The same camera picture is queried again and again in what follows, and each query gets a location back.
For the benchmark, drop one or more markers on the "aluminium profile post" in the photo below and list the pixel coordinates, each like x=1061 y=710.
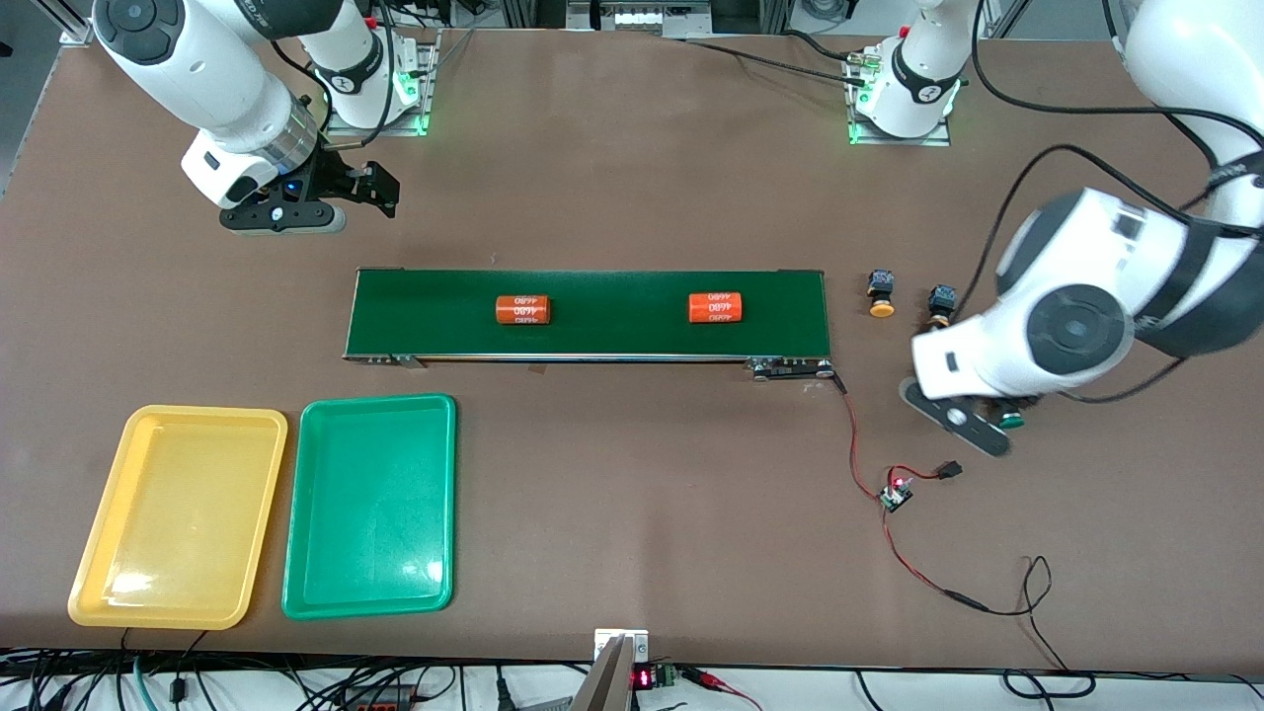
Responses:
x=77 y=30

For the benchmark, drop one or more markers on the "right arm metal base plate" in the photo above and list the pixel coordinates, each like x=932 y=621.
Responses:
x=427 y=99

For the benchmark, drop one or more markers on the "green plastic tray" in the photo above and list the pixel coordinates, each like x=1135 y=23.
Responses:
x=370 y=504

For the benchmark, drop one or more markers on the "green mushroom push button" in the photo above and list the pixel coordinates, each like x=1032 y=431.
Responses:
x=1010 y=423

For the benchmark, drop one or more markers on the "grey metal camera bracket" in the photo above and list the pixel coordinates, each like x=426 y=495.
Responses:
x=617 y=681

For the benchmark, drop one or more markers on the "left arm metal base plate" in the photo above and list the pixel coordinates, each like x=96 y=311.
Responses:
x=904 y=141

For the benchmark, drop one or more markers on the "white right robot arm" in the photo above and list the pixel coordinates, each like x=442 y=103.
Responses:
x=197 y=69

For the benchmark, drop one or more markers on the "yellow plastic tray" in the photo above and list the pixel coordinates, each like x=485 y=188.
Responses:
x=178 y=513

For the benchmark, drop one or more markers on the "red lead black plug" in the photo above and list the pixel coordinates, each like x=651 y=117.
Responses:
x=950 y=470

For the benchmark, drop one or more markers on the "small black circuit board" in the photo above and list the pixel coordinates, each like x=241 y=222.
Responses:
x=897 y=497

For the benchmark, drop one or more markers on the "red clip lead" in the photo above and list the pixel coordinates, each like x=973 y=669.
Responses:
x=706 y=678

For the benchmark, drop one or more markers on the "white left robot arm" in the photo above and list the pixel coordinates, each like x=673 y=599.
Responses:
x=1076 y=247

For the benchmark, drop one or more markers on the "green conveyor belt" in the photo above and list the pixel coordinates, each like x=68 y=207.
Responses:
x=592 y=336

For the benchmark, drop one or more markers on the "red digit display module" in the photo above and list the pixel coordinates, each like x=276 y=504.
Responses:
x=644 y=678

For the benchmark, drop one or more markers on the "yellow mushroom push button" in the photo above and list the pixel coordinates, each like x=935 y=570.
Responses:
x=941 y=296
x=881 y=286

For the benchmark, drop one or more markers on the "black metal rack frame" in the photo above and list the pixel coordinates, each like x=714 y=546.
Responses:
x=533 y=15

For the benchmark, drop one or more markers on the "orange cylinder white print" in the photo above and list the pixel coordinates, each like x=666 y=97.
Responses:
x=715 y=308
x=522 y=309

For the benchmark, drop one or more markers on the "red black power strip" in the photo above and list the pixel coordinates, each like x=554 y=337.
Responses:
x=380 y=699

